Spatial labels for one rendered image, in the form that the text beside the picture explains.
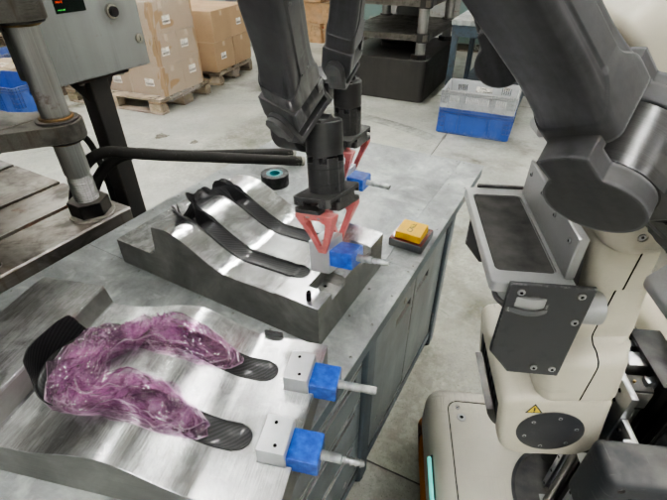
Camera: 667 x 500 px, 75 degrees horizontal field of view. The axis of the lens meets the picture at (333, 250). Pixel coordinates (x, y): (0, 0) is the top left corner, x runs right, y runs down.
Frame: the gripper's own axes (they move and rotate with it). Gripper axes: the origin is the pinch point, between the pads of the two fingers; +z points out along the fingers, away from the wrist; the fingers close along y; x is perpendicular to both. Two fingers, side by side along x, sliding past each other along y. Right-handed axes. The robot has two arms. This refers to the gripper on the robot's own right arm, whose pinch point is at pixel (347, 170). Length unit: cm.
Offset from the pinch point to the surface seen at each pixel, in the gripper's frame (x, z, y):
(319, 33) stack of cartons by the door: -342, 75, -558
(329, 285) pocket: 10.5, 9.1, 27.4
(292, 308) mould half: 8.4, 8.4, 36.3
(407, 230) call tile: 15.1, 11.9, -0.5
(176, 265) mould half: -19.2, 9.2, 36.1
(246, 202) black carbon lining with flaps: -15.1, 3.2, 17.9
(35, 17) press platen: -57, -31, 24
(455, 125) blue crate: -45, 87, -283
